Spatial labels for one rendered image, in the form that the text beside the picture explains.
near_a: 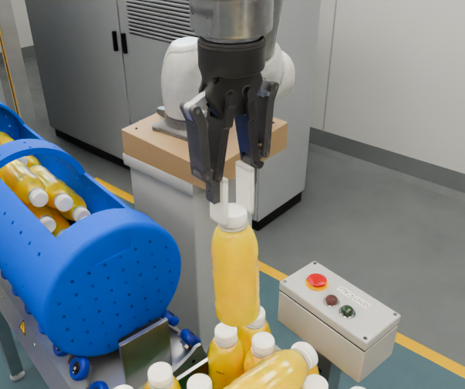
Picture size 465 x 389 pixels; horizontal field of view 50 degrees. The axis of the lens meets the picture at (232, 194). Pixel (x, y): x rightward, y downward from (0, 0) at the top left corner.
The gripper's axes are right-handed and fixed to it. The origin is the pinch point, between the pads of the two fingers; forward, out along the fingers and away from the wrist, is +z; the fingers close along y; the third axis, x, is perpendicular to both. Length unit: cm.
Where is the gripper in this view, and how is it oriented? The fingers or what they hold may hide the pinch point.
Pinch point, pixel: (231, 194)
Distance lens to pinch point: 64.9
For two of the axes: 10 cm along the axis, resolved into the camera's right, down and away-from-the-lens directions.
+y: -7.6, 3.4, -5.6
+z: 0.0, 8.6, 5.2
